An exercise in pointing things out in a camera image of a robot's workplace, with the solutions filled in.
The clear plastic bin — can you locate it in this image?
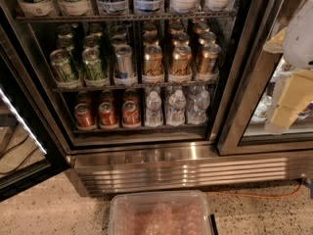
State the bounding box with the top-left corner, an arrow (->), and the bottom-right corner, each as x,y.
108,190 -> 218,235

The water bottle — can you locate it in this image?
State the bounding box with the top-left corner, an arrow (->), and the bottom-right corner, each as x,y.
188,90 -> 210,124
145,91 -> 163,127
166,89 -> 186,126

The second row silver can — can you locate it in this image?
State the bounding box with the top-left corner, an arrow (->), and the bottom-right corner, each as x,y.
111,35 -> 127,47

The orange power cable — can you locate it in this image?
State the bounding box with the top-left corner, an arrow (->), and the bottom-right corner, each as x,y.
204,178 -> 306,200

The stainless steel fridge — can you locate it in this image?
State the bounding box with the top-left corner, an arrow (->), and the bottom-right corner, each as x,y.
0,0 -> 313,198

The closed glass fridge door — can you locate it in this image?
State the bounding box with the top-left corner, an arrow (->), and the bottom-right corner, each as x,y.
217,0 -> 313,156

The front right red can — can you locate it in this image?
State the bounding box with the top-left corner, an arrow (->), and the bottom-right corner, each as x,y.
122,101 -> 141,128

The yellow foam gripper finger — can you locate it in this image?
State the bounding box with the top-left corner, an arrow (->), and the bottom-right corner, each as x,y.
264,70 -> 313,134

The second row green can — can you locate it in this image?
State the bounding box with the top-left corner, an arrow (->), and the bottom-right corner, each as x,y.
56,37 -> 74,51
83,35 -> 101,49

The middle water bottle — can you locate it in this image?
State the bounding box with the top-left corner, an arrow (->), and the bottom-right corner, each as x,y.
166,89 -> 186,126

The front middle red can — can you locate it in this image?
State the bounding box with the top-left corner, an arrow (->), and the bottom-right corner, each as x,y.
98,102 -> 118,129

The upper wire shelf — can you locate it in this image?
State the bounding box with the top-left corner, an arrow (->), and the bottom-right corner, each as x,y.
15,11 -> 237,24

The red can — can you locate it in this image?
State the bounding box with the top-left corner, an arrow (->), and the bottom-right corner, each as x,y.
98,102 -> 118,129
122,101 -> 141,128
74,103 -> 96,130

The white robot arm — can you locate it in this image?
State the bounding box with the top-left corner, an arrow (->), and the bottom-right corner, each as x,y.
263,0 -> 313,135

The second row left green can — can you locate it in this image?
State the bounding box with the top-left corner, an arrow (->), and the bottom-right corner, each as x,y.
56,37 -> 74,51

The second row left gold can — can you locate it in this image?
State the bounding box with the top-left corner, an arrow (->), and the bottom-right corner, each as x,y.
143,33 -> 159,47

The wire shelf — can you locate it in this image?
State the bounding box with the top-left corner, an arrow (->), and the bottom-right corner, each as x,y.
53,80 -> 218,93
15,11 -> 237,24

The front silver blue can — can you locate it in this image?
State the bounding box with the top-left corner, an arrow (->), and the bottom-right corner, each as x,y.
113,44 -> 138,86

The second row gold can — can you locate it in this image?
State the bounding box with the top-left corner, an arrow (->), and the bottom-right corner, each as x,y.
171,32 -> 189,47
143,33 -> 159,47
199,31 -> 216,45

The front left green can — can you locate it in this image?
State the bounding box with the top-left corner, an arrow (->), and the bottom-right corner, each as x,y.
50,49 -> 82,89

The open fridge door left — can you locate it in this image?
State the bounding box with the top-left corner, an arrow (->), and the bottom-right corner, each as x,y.
0,33 -> 67,201

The front left red can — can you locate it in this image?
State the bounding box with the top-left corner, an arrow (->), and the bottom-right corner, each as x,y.
74,103 -> 96,130

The left water bottle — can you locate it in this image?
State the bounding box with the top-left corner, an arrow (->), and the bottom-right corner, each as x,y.
145,91 -> 163,127

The right water bottle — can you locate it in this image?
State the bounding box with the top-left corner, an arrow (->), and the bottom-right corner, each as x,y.
188,90 -> 210,124

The second row right gold can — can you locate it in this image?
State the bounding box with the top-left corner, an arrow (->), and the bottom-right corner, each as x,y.
199,31 -> 216,45

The middle wire shelf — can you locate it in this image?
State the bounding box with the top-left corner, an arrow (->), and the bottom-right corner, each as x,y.
53,80 -> 218,93

